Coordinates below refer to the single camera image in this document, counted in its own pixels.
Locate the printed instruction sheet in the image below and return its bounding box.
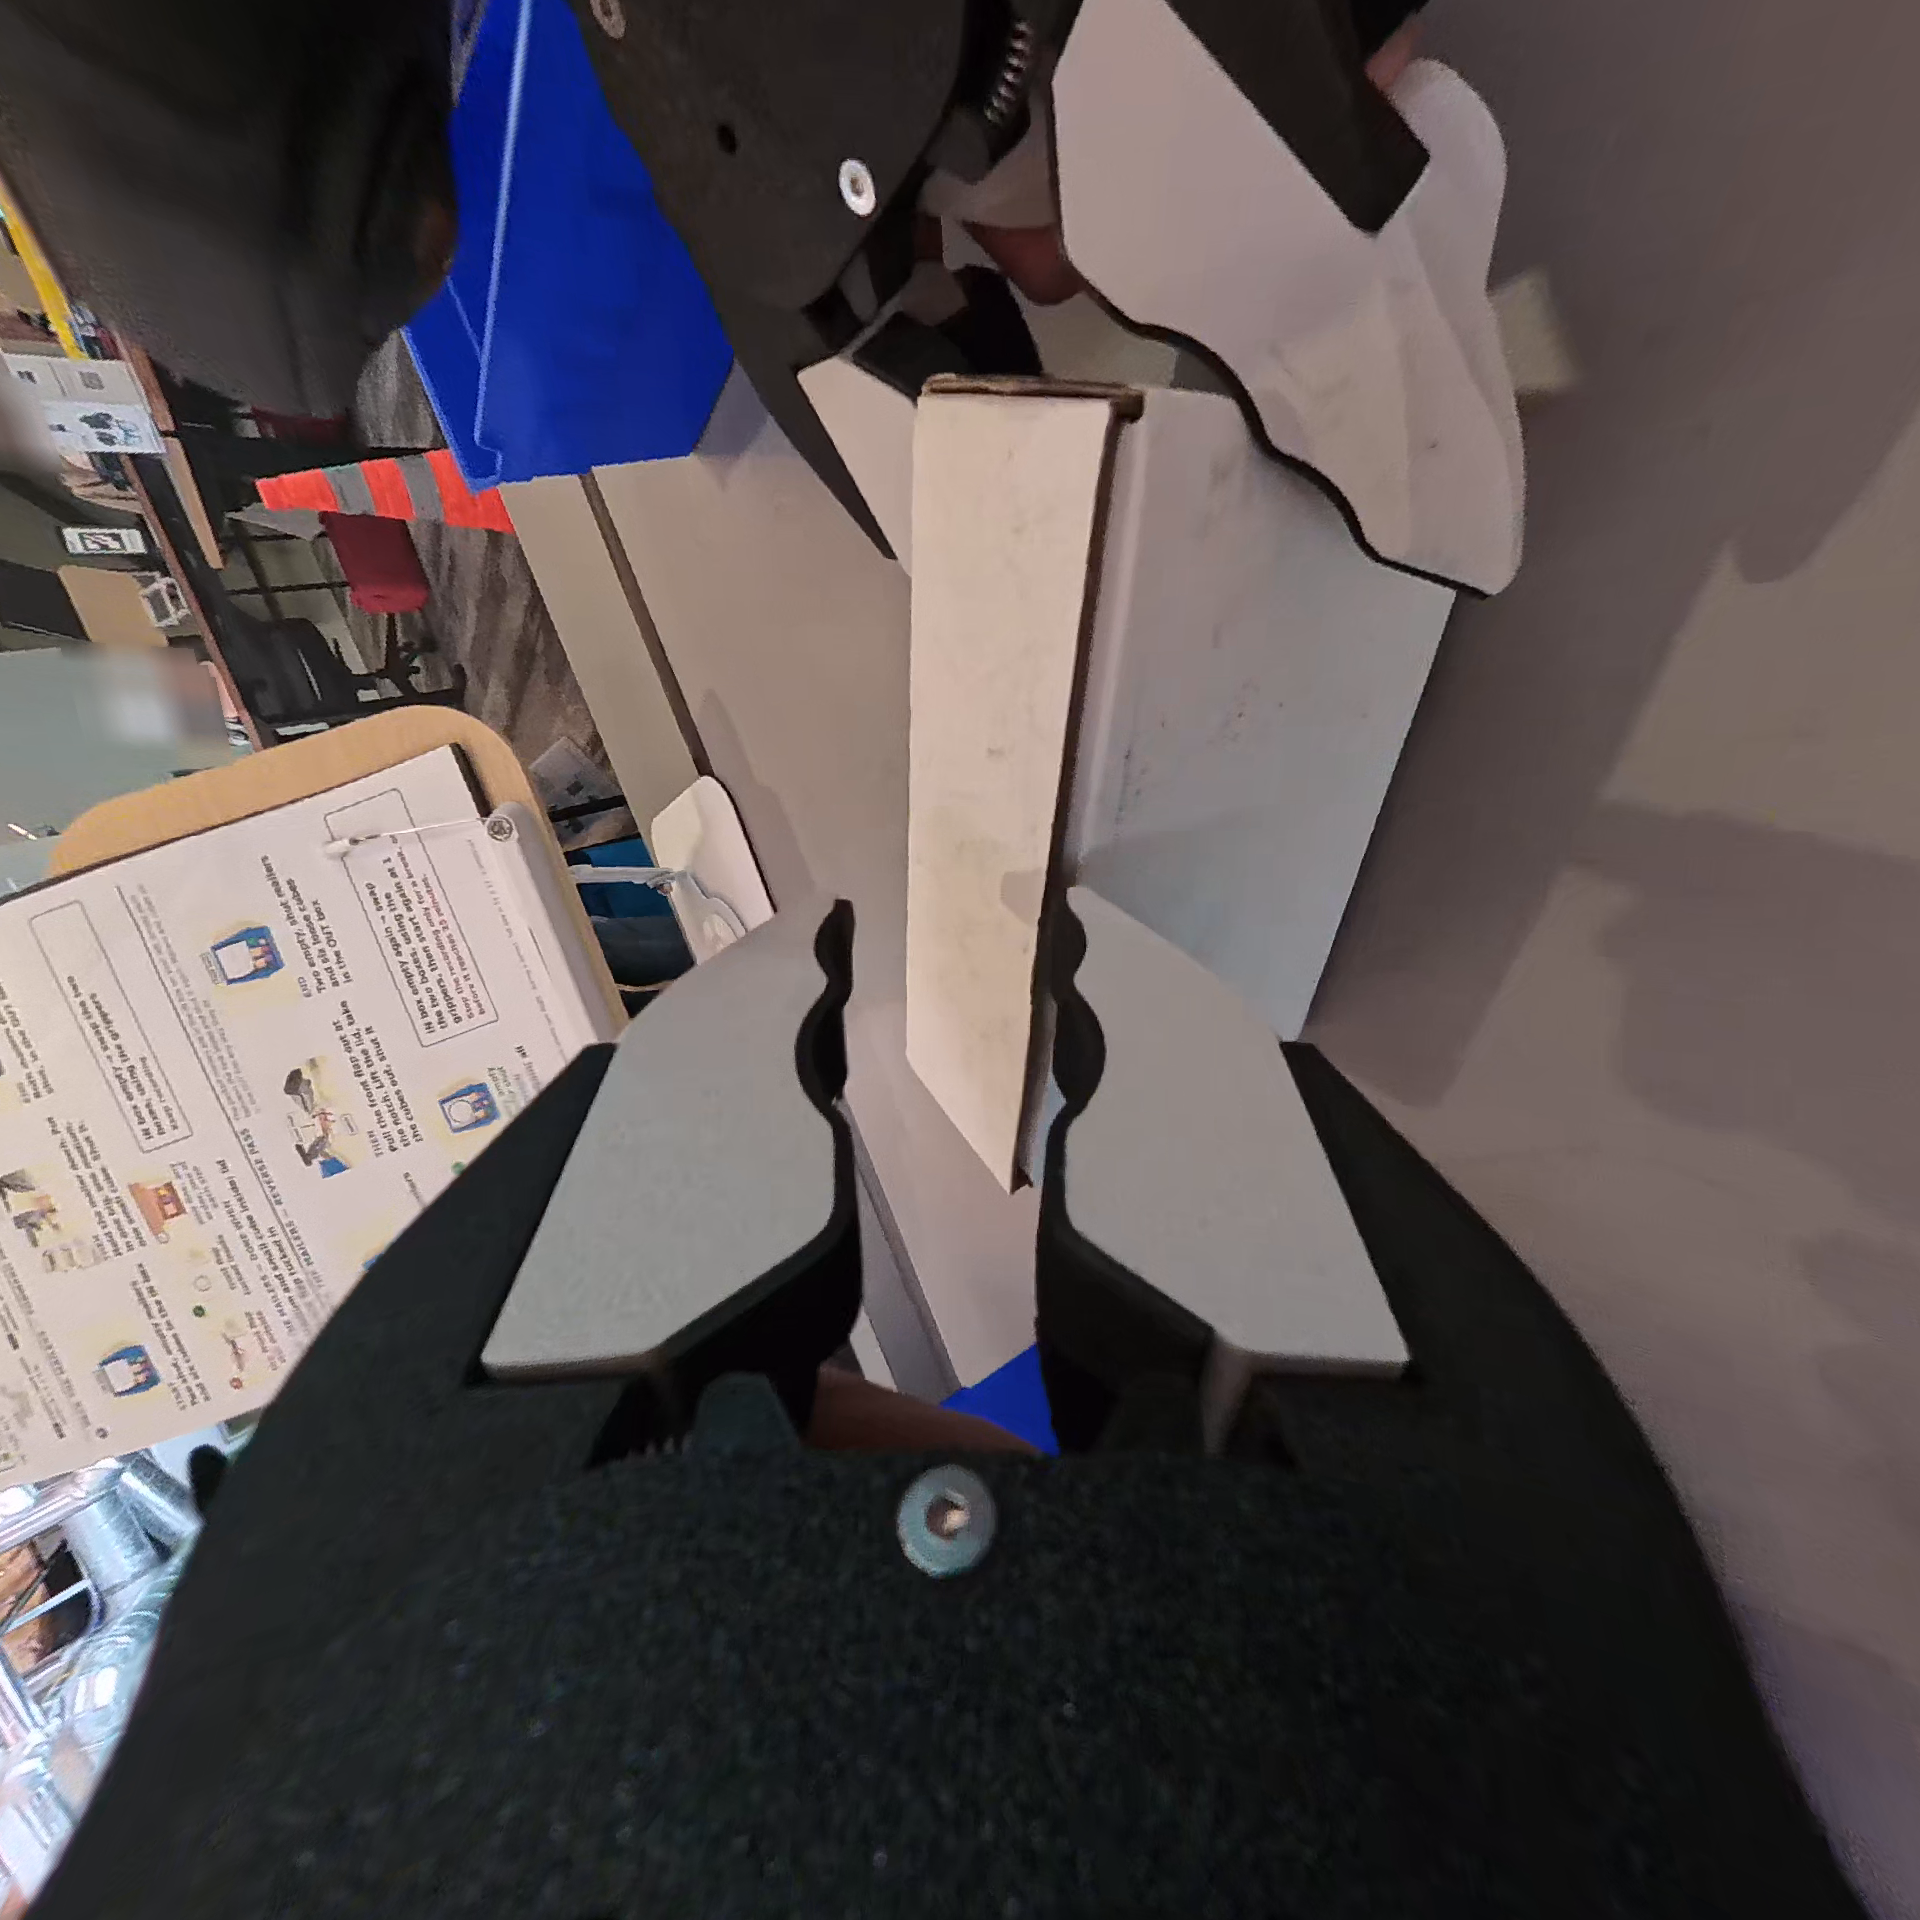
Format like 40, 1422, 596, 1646
0, 746, 601, 1479

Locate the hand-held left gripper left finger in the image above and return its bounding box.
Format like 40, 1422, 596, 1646
479, 901, 864, 1450

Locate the red object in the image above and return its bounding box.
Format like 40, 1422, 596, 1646
319, 509, 437, 619

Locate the person's dark clothing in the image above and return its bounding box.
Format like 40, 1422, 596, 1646
0, 0, 464, 423

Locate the black chair base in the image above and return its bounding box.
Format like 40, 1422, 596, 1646
223, 614, 430, 737

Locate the blue plastic bin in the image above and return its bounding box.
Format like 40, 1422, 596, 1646
402, 0, 736, 497
942, 1341, 1057, 1457

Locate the storage shelf rack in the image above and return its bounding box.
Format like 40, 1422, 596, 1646
0, 164, 288, 751

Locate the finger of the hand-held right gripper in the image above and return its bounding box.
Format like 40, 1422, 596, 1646
794, 268, 1046, 578
1049, 0, 1528, 599

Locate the silver ventilation duct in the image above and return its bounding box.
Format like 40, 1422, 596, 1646
0, 1447, 202, 1869

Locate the orange grey striped bar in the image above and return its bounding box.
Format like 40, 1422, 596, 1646
256, 451, 519, 534

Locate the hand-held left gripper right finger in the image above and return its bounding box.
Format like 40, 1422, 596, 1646
1030, 884, 1414, 1453

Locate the white cardboard box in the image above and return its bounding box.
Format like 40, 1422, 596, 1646
903, 374, 1460, 1198

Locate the white stand base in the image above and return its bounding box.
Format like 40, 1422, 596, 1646
646, 774, 782, 970

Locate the person's right hand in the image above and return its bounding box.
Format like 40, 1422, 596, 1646
942, 221, 1088, 307

